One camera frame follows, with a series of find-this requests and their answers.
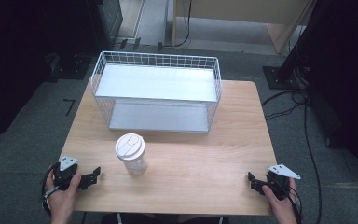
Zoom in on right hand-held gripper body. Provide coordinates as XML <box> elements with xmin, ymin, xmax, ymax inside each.
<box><xmin>260</xmin><ymin>163</ymin><xmax>302</xmax><ymax>201</ymax></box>

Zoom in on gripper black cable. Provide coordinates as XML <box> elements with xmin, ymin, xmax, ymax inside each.
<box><xmin>40</xmin><ymin>163</ymin><xmax>61</xmax><ymax>217</ymax></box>
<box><xmin>279</xmin><ymin>180</ymin><xmax>304</xmax><ymax>224</ymax></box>

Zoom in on person's right hand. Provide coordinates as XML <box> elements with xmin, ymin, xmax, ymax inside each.
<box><xmin>261</xmin><ymin>178</ymin><xmax>298</xmax><ymax>217</ymax></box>

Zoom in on dark cabinet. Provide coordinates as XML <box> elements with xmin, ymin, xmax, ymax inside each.
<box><xmin>86</xmin><ymin>0</ymin><xmax>124</xmax><ymax>52</ymax></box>

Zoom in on white paper cup with lid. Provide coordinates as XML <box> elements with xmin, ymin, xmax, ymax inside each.
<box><xmin>115</xmin><ymin>133</ymin><xmax>148</xmax><ymax>175</ymax></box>

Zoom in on black stand base plate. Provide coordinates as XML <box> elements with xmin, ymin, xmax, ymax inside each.
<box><xmin>46</xmin><ymin>51</ymin><xmax>98</xmax><ymax>81</ymax></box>

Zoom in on person's left hand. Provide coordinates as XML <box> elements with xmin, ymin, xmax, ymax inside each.
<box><xmin>45</xmin><ymin>172</ymin><xmax>83</xmax><ymax>217</ymax></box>

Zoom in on white wire shelf rack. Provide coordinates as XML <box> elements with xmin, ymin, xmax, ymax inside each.
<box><xmin>90</xmin><ymin>50</ymin><xmax>224</xmax><ymax>134</ymax></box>

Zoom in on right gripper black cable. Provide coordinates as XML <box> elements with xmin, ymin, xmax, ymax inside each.
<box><xmin>279</xmin><ymin>180</ymin><xmax>304</xmax><ymax>224</ymax></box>

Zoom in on black floor cables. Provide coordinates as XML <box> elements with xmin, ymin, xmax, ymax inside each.
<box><xmin>260</xmin><ymin>89</ymin><xmax>324</xmax><ymax>224</ymax></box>

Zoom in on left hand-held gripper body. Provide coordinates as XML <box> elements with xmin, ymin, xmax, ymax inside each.
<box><xmin>52</xmin><ymin>155</ymin><xmax>79</xmax><ymax>191</ymax></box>

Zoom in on black hanging cable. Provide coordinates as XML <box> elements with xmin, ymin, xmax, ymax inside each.
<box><xmin>158</xmin><ymin>0</ymin><xmax>194</xmax><ymax>52</ymax></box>

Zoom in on light wooden furniture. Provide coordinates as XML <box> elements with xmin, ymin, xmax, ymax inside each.
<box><xmin>172</xmin><ymin>0</ymin><xmax>317</xmax><ymax>54</ymax></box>

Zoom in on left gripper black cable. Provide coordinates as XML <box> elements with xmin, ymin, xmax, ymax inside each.
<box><xmin>40</xmin><ymin>163</ymin><xmax>61</xmax><ymax>217</ymax></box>

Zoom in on black metal stand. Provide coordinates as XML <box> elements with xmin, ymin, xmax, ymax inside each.
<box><xmin>262</xmin><ymin>0</ymin><xmax>327</xmax><ymax>91</ymax></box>

